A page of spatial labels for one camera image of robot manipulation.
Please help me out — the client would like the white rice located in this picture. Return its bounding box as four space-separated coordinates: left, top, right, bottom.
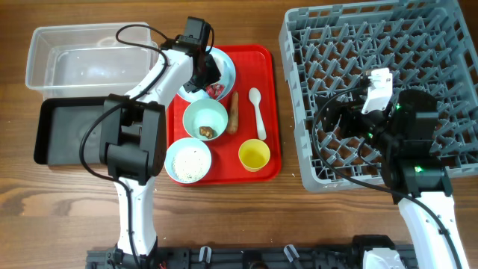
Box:
173 147 210 183

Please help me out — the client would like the black tray bin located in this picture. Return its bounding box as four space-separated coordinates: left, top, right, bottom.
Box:
34 97 105 166

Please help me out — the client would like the light blue bowl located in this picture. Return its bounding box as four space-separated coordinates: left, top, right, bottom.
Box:
164 137 212 185

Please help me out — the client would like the brown food scrap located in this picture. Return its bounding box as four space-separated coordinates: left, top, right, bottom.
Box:
199 126 214 139

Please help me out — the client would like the yellow cup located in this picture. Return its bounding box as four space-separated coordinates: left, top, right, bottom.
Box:
238 139 271 172

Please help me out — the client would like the red serving tray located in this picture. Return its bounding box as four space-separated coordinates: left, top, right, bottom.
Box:
165 44 282 186

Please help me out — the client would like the clear plastic bin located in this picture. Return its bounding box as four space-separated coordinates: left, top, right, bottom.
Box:
25 22 158 99

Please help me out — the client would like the light blue plate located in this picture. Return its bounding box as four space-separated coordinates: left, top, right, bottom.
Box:
177 47 236 102

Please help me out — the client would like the red snack wrapper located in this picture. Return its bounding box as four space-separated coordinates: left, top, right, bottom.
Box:
205 83 225 99

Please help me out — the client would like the orange carrot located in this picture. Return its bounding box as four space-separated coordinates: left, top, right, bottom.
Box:
226 91 239 135

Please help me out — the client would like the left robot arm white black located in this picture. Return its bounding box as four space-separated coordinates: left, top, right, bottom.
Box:
97 34 220 268

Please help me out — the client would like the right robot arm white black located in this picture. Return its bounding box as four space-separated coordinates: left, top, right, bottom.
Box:
314 90 469 268

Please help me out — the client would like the grey dishwasher rack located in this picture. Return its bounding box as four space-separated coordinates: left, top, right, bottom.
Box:
279 1 477 192

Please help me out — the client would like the white plastic spoon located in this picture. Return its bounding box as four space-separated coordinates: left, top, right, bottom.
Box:
249 87 267 140

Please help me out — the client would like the green bowl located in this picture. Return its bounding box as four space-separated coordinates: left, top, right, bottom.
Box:
182 99 229 141

